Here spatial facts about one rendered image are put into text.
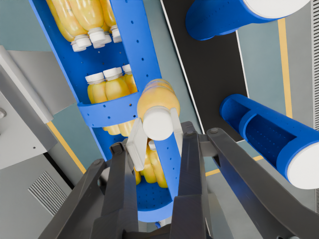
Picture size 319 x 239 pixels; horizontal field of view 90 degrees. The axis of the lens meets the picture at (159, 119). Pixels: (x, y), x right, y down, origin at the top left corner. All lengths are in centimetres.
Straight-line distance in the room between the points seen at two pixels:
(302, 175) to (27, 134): 121
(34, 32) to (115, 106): 160
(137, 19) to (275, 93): 180
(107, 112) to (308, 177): 97
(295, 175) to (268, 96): 117
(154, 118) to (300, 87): 210
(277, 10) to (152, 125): 61
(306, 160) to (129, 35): 91
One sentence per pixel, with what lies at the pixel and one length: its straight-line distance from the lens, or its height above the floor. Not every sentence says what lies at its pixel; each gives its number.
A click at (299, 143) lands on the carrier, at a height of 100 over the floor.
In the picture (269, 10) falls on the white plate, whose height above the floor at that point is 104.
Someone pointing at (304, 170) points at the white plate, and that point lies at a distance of 105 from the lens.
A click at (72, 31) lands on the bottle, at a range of 54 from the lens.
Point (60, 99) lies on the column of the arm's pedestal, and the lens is 96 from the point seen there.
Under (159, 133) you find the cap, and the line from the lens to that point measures 20.
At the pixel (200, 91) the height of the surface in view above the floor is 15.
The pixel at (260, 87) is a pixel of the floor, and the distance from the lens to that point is 198.
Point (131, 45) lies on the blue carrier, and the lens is 43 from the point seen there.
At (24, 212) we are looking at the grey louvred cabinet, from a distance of 201.
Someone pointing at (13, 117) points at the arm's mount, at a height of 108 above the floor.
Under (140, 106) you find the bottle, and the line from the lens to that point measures 23.
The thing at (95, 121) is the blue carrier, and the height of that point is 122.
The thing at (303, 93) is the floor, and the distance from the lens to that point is 228.
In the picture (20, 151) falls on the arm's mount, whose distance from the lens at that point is 85.
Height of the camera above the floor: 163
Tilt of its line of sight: 68 degrees down
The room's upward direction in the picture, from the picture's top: 177 degrees clockwise
